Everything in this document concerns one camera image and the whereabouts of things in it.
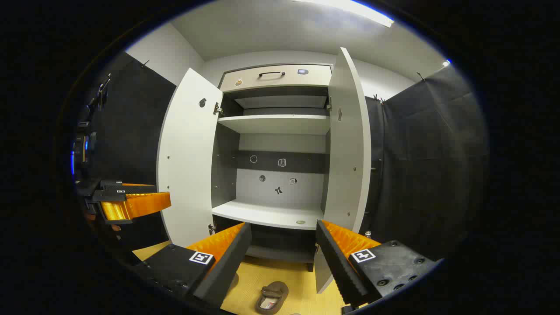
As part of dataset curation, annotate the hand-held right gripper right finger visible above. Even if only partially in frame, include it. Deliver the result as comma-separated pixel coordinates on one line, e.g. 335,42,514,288
315,220,440,307

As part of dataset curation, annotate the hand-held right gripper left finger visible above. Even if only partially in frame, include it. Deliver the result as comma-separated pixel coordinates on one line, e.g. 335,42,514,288
131,222,253,309

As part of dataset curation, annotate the white cabinet door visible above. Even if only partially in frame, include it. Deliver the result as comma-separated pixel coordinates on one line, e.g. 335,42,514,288
314,47,372,294
156,67,224,248

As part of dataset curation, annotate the white shoe cabinet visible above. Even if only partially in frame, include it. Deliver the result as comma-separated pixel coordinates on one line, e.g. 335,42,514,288
156,47,372,294

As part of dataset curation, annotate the white cabinet shelf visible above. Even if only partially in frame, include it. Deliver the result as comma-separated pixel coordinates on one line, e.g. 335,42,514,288
212,199,325,230
217,115,331,135

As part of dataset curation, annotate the white cabinet drawer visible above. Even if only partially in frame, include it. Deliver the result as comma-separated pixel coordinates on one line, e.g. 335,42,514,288
219,64,333,93

